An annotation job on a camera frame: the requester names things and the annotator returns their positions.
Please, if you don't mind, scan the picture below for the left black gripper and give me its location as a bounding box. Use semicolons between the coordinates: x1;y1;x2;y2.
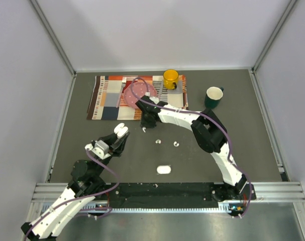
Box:
92;128;129;177

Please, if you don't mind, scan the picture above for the white oval charging case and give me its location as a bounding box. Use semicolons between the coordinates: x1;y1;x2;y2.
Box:
156;165;172;175

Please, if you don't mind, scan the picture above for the dark green white mug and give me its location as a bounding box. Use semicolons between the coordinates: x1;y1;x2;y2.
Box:
205;86;224;109

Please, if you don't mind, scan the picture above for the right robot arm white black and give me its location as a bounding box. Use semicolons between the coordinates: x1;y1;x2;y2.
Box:
136;95;247;201

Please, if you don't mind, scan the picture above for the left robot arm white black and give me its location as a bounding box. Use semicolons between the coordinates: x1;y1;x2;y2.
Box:
21;127;129;240

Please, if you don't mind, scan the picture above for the pink dotted plate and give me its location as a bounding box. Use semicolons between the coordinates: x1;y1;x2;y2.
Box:
123;81;157;109

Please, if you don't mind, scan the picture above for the grey knife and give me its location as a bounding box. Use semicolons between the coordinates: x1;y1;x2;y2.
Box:
157;81;164;99

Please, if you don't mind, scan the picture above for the colourful checked placemat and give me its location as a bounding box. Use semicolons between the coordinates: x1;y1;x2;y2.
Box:
86;75;188;121

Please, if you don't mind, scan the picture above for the grey fork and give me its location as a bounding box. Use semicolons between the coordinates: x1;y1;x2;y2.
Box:
116;77;127;108

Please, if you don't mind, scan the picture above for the yellow glass mug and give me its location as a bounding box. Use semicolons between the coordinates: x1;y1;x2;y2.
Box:
163;69;179;90

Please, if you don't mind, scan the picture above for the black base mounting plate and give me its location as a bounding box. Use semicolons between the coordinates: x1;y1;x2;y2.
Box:
108;182;256;208

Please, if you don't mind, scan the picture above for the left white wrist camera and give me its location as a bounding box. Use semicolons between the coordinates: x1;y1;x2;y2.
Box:
85;140;111;160

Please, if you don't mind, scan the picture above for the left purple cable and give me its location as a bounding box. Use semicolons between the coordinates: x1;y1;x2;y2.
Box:
24;149;123;241

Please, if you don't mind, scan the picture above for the white slotted cable duct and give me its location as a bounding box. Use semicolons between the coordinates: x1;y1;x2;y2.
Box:
81;202;233;214

